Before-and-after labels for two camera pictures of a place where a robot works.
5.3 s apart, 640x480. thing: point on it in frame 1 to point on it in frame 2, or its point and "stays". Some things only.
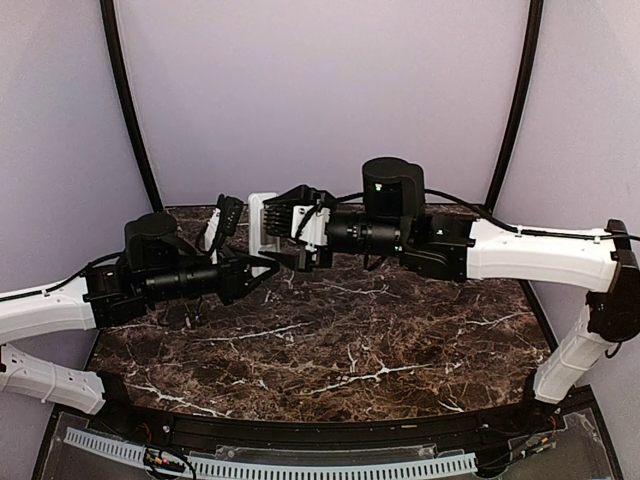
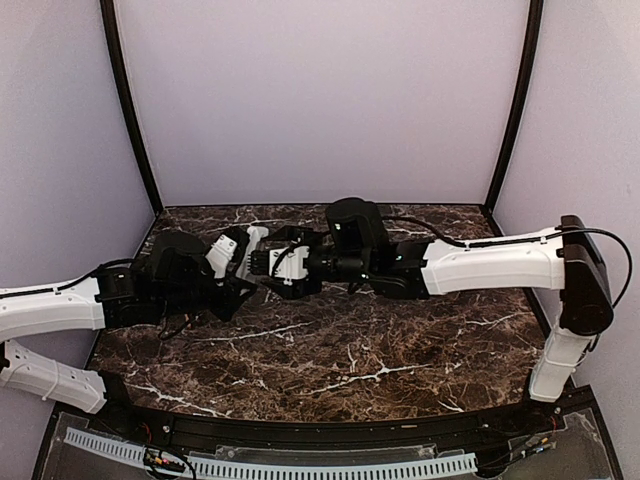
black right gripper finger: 299,195 to 290,236
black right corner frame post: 534,40 stays
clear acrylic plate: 323,454 stays
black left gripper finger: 249,287 to 239,301
